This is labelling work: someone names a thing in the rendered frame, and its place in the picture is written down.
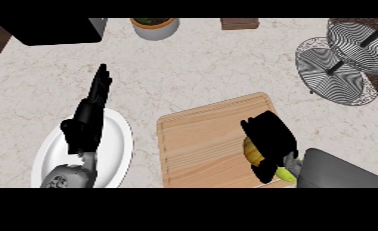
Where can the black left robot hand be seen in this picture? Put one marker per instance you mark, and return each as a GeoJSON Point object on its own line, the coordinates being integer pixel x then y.
{"type": "Point", "coordinates": [88, 118]}

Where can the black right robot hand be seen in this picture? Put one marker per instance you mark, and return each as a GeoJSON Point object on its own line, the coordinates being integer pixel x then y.
{"type": "Point", "coordinates": [271, 135]}

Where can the yellow squash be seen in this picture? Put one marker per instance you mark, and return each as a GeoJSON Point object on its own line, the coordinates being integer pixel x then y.
{"type": "Point", "coordinates": [252, 153]}

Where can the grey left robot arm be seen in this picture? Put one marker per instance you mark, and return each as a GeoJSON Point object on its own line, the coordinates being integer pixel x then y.
{"type": "Point", "coordinates": [69, 175]}

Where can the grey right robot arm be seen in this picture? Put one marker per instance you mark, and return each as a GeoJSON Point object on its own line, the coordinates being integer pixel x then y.
{"type": "Point", "coordinates": [335, 171]}

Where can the wooden cutting board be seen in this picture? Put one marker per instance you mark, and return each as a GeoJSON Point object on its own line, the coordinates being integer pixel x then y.
{"type": "Point", "coordinates": [208, 148]}

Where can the white plate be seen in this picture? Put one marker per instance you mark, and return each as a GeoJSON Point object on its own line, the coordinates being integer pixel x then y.
{"type": "Point", "coordinates": [115, 151]}

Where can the black appliance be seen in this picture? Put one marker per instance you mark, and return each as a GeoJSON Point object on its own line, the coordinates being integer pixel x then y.
{"type": "Point", "coordinates": [54, 30]}

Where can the grey potted plant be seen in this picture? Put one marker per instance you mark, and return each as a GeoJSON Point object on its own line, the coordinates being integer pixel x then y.
{"type": "Point", "coordinates": [154, 27]}

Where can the brown wooden block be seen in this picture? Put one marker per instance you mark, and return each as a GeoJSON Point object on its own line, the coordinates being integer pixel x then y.
{"type": "Point", "coordinates": [240, 23]}

